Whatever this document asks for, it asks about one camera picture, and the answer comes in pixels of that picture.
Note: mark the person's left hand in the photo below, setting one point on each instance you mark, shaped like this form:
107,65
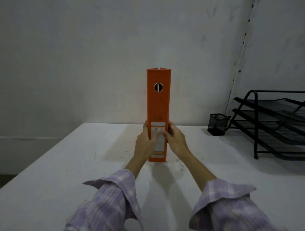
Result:
143,145

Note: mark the person's right thumb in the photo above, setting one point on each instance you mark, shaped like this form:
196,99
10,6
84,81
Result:
164,133

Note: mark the person's left forearm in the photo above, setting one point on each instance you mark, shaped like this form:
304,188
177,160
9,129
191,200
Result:
119,190

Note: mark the black mesh letter tray rack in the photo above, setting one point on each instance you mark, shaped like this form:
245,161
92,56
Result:
269,123

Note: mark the person's right forearm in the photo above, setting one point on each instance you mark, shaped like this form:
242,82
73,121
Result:
214,197

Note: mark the black mesh pen holder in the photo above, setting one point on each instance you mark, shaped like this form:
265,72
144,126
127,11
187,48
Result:
217,124

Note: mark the orange lever arch binder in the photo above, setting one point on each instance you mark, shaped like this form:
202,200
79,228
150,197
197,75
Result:
159,107

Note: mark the person's right hand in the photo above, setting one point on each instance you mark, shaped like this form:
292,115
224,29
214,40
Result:
177,142

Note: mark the person's left thumb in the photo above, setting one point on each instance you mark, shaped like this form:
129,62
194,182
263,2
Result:
157,135

